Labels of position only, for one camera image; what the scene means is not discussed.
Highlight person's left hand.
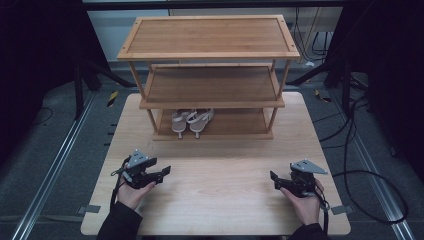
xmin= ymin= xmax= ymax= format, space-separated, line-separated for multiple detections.
xmin=116 ymin=177 xmax=157 ymax=211

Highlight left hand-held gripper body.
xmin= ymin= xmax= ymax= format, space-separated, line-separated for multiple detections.
xmin=121 ymin=148 xmax=152 ymax=191

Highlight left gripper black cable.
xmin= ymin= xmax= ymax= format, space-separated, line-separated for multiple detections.
xmin=109 ymin=155 xmax=130 ymax=212

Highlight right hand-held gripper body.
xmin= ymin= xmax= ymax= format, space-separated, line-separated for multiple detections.
xmin=288 ymin=158 xmax=329 ymax=199

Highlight white high-heeled slingback shoe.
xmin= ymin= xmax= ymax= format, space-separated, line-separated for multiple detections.
xmin=171 ymin=108 xmax=197 ymax=140
xmin=186 ymin=107 xmax=215 ymax=140

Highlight thick black looped floor cable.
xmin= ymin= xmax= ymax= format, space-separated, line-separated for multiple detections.
xmin=313 ymin=94 xmax=410 ymax=225

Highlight yellow and black tape piece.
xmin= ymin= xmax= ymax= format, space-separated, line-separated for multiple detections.
xmin=106 ymin=90 xmax=120 ymax=108
xmin=314 ymin=88 xmax=333 ymax=103

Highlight metal floor rail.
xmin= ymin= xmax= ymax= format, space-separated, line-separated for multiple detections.
xmin=328 ymin=91 xmax=417 ymax=240
xmin=10 ymin=91 xmax=98 ymax=240

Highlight dark curtain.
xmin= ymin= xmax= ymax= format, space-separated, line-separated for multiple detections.
xmin=324 ymin=0 xmax=424 ymax=183
xmin=0 ymin=0 xmax=113 ymax=168

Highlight hanging black wall cables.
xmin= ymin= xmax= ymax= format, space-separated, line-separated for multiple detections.
xmin=292 ymin=6 xmax=333 ymax=64

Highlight person's right hand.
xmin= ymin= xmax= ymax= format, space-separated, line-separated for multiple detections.
xmin=279 ymin=179 xmax=325 ymax=226

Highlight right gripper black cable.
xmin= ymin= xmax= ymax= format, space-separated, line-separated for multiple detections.
xmin=313 ymin=184 xmax=332 ymax=236

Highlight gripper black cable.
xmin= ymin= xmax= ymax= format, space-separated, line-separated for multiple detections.
xmin=109 ymin=155 xmax=130 ymax=212
xmin=313 ymin=184 xmax=332 ymax=236

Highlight black metal stand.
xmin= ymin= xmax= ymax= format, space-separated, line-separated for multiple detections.
xmin=72 ymin=58 xmax=136 ymax=120
xmin=287 ymin=58 xmax=356 ymax=116

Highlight grey tape piece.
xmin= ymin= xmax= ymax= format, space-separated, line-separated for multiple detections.
xmin=77 ymin=204 xmax=102 ymax=215
xmin=330 ymin=204 xmax=355 ymax=216

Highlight thin black floor cable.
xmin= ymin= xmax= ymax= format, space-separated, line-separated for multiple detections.
xmin=28 ymin=105 xmax=55 ymax=129

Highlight wooden three-tier shoe rack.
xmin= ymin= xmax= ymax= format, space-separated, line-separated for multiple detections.
xmin=116 ymin=14 xmax=301 ymax=142

